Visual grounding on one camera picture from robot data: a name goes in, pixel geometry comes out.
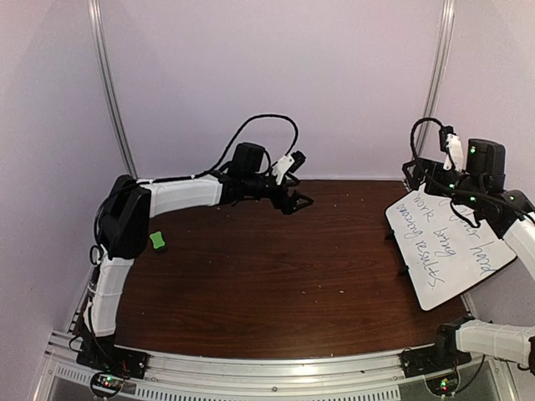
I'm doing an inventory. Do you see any black right camera cable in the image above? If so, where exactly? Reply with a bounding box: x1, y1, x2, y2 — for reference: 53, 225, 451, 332
408, 117, 447, 168

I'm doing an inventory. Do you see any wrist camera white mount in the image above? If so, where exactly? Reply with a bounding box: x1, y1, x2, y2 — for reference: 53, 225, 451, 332
439, 125, 464, 171
272, 150, 306, 185

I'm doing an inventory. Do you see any white whiteboard with writing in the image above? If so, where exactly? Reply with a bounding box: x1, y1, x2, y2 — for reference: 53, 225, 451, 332
385, 188, 516, 311

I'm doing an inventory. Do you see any black whiteboard stand foot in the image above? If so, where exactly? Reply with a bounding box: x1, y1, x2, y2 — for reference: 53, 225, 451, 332
398, 266, 410, 277

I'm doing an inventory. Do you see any green whiteboard eraser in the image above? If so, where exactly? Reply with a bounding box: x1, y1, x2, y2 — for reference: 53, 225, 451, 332
149, 231, 166, 252

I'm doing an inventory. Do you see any aluminium corner post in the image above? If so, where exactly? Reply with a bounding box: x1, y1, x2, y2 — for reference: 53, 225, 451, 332
415, 0, 456, 160
87, 0, 138, 178

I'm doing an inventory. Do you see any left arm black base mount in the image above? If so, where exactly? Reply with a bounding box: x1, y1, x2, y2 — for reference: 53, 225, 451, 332
76, 339, 149, 379

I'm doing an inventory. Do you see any aluminium front frame rail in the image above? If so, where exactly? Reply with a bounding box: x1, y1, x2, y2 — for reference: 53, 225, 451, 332
33, 275, 519, 401

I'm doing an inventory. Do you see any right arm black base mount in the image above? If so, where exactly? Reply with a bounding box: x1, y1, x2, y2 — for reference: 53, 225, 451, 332
400, 346, 472, 378

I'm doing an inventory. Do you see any black camera cable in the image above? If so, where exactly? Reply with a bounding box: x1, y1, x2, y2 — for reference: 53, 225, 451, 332
211, 114, 300, 176
408, 117, 447, 168

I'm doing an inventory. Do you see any left aluminium corner post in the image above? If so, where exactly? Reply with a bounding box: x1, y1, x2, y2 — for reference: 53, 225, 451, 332
87, 0, 138, 178

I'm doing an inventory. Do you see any circuit board with leds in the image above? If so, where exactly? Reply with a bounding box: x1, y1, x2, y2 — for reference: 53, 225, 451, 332
425, 373, 460, 397
89, 372, 125, 398

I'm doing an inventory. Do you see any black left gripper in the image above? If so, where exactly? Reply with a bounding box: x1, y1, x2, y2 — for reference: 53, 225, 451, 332
244, 174, 313, 216

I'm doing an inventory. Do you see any left circuit board with leds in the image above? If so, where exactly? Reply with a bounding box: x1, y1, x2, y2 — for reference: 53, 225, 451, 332
89, 372, 125, 398

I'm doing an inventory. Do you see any black left camera cable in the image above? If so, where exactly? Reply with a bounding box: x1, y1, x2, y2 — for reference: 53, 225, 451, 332
211, 114, 300, 176

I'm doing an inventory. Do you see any right aluminium corner post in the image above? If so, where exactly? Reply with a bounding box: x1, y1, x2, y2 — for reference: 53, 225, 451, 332
415, 0, 456, 160

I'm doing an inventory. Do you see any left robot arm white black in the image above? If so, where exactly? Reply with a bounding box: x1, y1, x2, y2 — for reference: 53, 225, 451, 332
80, 143, 313, 371

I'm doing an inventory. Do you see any right circuit board with leds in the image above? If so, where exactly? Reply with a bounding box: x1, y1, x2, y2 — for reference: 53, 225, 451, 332
425, 373, 460, 397

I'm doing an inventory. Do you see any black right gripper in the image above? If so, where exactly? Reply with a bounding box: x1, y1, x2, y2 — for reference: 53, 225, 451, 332
402, 157, 484, 210

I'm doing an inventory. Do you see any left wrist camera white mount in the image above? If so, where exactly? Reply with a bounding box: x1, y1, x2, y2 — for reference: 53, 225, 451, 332
272, 150, 306, 185

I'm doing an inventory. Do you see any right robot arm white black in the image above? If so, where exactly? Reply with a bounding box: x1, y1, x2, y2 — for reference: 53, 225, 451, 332
402, 134, 534, 372

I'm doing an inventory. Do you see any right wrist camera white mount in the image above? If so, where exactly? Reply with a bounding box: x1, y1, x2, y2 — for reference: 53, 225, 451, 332
439, 125, 464, 171

